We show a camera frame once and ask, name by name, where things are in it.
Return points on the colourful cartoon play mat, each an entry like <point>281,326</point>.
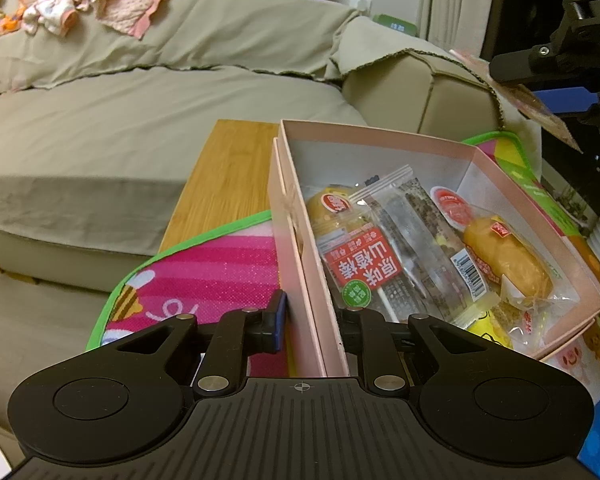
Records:
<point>522,421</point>

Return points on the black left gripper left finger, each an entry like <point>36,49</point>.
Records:
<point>212,358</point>

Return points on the red round jelly cup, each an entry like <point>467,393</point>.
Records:
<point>456,211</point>

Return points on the pink box lid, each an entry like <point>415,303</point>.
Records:
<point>521,98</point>

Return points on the dark seed bar packet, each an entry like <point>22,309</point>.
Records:
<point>444,278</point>

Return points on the beige sofa with cover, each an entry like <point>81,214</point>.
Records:
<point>99,131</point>

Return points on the yellow snack bar packet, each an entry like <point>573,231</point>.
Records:
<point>508,322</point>

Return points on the pink cardboard box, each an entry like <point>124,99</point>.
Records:
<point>316,153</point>

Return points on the red hawthorn stick packet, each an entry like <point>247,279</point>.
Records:
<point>364,272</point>

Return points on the yellow bread roll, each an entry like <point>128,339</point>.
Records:
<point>332,214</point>

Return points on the green digital clock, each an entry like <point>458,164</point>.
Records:
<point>396,24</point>

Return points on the white wall socket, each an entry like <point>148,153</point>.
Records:
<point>362,6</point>

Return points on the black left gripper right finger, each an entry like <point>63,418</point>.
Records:
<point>401,360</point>

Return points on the beige curtain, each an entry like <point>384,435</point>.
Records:
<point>454,24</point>

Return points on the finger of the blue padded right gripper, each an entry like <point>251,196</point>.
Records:
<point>567,100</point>

